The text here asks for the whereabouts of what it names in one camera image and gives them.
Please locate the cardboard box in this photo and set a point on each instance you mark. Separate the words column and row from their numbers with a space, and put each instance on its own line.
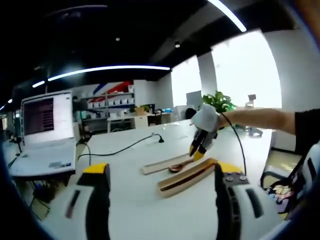
column 140, row 111

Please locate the white storage shelves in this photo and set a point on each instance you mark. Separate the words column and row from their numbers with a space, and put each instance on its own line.
column 117, row 101

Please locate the grey panel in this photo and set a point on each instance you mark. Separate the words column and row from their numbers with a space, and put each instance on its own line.
column 193, row 100

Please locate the brown wooden spoon utensil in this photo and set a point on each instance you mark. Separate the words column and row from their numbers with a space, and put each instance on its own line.
column 175, row 168

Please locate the white ceiling light strip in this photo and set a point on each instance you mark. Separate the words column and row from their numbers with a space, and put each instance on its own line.
column 112, row 68
column 235, row 18

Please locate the dark wooden chopsticks utensil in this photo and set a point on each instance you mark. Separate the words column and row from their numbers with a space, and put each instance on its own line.
column 187, row 176

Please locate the person's black printed shirt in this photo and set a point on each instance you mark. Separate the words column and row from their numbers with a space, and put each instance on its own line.
column 308, row 130

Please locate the beige cutlery case lid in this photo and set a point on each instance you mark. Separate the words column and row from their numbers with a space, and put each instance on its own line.
column 155, row 168

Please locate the white office desk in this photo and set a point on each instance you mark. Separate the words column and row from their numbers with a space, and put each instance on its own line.
column 125, row 122

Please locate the beige cutlery case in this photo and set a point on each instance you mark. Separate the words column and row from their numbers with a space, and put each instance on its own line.
column 175, row 190

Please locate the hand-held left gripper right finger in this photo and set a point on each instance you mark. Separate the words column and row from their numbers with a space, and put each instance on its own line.
column 240, row 215

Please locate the black ceiling spotlight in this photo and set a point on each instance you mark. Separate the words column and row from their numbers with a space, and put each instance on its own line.
column 177, row 44
column 117, row 39

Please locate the short ceiling light strip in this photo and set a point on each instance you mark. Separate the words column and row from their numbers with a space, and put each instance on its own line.
column 38, row 84

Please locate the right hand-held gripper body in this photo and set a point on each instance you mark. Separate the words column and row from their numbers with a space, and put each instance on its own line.
column 207, row 120

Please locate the green plant in white pot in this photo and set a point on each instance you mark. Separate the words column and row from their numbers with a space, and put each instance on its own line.
column 220, row 101

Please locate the white laptop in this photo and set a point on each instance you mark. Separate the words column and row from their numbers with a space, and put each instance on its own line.
column 47, row 150

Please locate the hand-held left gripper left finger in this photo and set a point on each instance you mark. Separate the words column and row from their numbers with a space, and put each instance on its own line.
column 75, row 215

